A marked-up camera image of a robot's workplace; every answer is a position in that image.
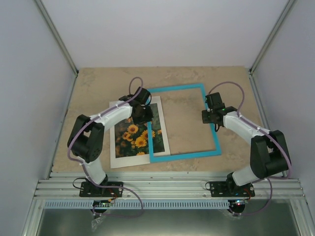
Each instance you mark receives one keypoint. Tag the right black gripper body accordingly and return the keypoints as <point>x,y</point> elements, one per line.
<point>206,119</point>

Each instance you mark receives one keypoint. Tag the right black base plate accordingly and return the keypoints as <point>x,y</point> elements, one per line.
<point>226,189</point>

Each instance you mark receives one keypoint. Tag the aluminium corner post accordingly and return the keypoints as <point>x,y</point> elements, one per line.
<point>272,35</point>
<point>51,26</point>

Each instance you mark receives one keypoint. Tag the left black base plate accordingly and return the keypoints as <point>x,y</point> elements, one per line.
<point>87,189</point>

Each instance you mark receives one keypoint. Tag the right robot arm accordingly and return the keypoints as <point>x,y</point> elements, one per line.
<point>268,150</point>

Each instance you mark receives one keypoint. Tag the sunflower photo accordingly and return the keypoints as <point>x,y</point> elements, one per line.
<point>132,139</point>

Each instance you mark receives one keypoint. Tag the slotted grey cable duct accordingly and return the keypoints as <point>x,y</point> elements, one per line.
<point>135,204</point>

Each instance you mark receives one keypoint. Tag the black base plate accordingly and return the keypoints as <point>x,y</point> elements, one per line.
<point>226,189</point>
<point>87,189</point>

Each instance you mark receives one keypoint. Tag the teal wooden picture frame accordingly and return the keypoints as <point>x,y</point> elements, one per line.
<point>183,131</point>

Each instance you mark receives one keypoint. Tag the aluminium rail base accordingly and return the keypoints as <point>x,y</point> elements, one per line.
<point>164,185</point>

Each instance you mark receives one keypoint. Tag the left aluminium corner post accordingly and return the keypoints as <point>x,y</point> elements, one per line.
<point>51,26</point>

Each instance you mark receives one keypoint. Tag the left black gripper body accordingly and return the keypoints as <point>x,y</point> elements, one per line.
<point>143,116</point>

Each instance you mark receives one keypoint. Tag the right aluminium corner post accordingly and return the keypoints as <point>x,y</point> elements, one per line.
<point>272,35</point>

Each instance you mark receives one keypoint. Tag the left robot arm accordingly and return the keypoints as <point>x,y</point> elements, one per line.
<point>85,142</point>

